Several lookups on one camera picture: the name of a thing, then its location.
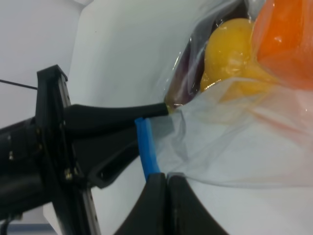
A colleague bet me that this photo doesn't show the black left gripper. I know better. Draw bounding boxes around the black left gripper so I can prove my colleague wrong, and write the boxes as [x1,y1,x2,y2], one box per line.
[0,65,169,235]

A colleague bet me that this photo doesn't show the purple toy eggplant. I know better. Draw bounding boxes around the purple toy eggplant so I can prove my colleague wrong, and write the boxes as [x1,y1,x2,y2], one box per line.
[164,0,248,109]

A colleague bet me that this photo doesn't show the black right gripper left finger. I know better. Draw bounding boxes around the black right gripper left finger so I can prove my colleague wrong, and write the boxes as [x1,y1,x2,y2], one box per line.
[115,173,169,235]

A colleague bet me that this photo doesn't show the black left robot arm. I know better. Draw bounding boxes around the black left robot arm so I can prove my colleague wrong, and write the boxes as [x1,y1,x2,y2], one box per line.
[0,65,169,235]

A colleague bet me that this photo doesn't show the orange toy fruit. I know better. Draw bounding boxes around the orange toy fruit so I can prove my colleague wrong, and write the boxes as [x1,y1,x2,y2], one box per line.
[252,0,313,90]

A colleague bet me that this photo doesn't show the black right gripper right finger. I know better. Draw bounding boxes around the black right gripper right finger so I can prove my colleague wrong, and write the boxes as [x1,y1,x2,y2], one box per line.
[168,176,227,235]

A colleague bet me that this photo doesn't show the clear zip file bag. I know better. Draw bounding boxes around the clear zip file bag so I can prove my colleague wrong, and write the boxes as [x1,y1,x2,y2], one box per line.
[149,0,313,188]

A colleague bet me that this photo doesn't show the yellow toy pear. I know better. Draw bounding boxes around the yellow toy pear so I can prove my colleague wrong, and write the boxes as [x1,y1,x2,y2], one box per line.
[200,18,277,101]

